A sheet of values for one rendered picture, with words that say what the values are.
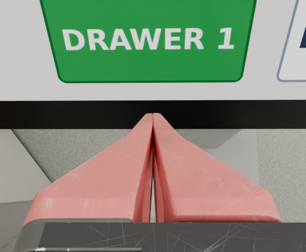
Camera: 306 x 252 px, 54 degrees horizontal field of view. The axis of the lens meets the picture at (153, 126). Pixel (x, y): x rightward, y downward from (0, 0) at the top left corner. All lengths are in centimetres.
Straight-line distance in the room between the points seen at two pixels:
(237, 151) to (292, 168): 21
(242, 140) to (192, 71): 100
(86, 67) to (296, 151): 113
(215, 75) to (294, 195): 109
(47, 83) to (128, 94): 4
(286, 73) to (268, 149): 105
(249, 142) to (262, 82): 100
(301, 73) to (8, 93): 15
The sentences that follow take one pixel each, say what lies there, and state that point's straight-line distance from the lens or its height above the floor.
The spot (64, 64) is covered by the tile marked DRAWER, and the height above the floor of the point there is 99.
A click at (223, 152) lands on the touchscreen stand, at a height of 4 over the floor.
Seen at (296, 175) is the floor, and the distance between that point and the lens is 123.
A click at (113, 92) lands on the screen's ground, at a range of 16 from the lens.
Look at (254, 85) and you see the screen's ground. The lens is 17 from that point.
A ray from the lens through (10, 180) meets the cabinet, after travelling 88.
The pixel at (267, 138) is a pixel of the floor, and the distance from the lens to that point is 121.
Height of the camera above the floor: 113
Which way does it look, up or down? 78 degrees down
